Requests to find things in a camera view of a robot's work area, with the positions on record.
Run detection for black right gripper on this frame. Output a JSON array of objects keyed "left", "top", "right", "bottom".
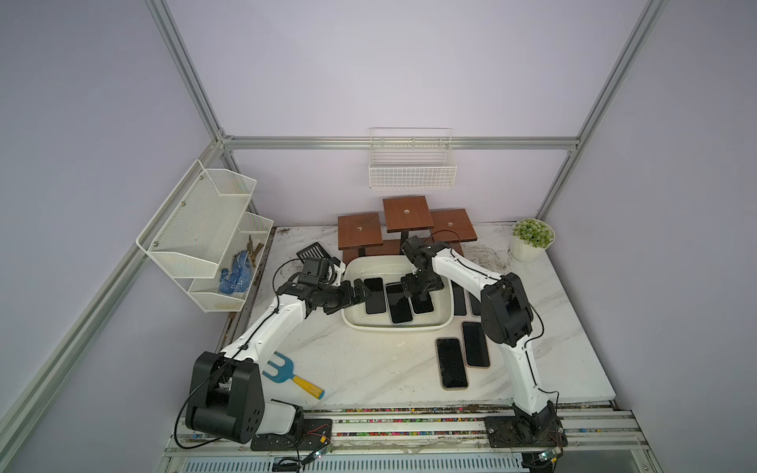
[{"left": 401, "top": 269, "right": 444, "bottom": 298}]

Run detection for black phone cream case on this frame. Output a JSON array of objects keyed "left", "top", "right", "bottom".
[{"left": 364, "top": 278, "right": 388, "bottom": 315}]

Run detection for black phone beige case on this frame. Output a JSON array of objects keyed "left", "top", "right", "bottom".
[{"left": 410, "top": 294, "right": 435, "bottom": 315}]

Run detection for black phone mint case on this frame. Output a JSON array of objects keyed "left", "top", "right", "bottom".
[{"left": 386, "top": 283, "right": 413, "bottom": 324}]

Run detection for white plastic storage box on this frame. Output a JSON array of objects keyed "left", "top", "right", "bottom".
[{"left": 341, "top": 255, "right": 455, "bottom": 332}]

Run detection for black phone grey case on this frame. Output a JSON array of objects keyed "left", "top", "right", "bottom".
[{"left": 451, "top": 282, "right": 467, "bottom": 317}]

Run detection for black phone pink case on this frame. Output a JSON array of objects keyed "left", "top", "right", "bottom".
[{"left": 461, "top": 322, "right": 491, "bottom": 368}]

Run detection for black phone tan case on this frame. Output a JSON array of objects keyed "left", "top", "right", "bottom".
[{"left": 436, "top": 338, "right": 468, "bottom": 389}]

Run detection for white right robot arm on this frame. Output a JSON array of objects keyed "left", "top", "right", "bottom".
[{"left": 401, "top": 242, "right": 557, "bottom": 421}]

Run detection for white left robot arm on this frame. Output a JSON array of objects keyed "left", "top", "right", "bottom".
[{"left": 185, "top": 280, "right": 371, "bottom": 443}]

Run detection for brown wooden tiered stand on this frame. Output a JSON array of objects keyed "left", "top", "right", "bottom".
[{"left": 337, "top": 196, "right": 478, "bottom": 263}]

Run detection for black slotted scoop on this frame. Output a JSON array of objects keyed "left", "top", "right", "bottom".
[{"left": 296, "top": 242, "right": 332, "bottom": 262}]

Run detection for teal yellow garden fork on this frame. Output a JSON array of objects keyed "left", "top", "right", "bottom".
[{"left": 263, "top": 352, "right": 325, "bottom": 399}]

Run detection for brown twigs in shelf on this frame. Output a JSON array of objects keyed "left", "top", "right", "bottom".
[{"left": 246, "top": 235, "right": 265, "bottom": 268}]

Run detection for green plant white pot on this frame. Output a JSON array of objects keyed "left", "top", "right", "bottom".
[{"left": 510, "top": 218, "right": 556, "bottom": 262}]

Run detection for blue crumpled cloth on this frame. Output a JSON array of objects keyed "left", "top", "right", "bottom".
[{"left": 218, "top": 250, "right": 254, "bottom": 295}]

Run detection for white mesh two-tier shelf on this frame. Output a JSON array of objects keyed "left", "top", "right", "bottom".
[{"left": 136, "top": 161, "right": 273, "bottom": 313}]

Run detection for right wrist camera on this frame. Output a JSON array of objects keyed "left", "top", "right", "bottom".
[{"left": 400, "top": 236, "right": 436, "bottom": 269}]

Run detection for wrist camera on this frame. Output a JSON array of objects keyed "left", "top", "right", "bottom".
[
  {"left": 400, "top": 236, "right": 436, "bottom": 269},
  {"left": 297, "top": 257, "right": 345, "bottom": 289}
]

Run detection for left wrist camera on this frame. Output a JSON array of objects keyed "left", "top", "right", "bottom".
[{"left": 297, "top": 257, "right": 345, "bottom": 289}]

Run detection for white wire wall basket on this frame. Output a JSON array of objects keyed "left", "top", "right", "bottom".
[{"left": 369, "top": 127, "right": 457, "bottom": 190}]

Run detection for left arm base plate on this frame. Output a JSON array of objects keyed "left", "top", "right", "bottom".
[{"left": 250, "top": 418, "right": 333, "bottom": 454}]

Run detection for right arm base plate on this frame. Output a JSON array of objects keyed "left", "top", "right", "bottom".
[{"left": 484, "top": 402, "right": 568, "bottom": 449}]

